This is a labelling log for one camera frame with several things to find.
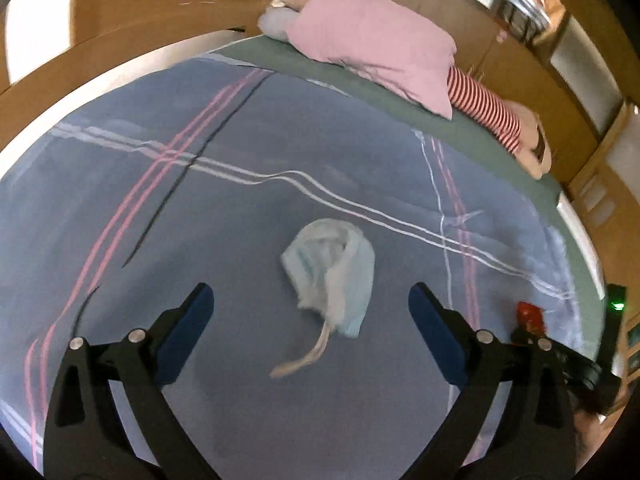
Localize light blue face mask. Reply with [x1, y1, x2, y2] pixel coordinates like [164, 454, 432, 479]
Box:
[270, 219, 375, 378]

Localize red small wrapper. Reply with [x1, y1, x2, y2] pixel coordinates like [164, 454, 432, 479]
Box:
[516, 301, 546, 337]

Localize green bed mat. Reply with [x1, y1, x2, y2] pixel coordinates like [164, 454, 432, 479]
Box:
[201, 36, 604, 358]

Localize striped plush doll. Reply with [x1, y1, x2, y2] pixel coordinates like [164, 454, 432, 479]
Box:
[447, 66, 552, 180]

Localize blue plaid bed sheet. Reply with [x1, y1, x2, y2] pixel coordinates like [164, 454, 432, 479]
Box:
[1, 56, 582, 479]

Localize pink pillow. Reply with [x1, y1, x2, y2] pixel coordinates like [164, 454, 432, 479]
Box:
[286, 0, 457, 119]

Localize wooden bunk bed frame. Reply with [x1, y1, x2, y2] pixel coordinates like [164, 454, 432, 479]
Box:
[1, 0, 639, 382]

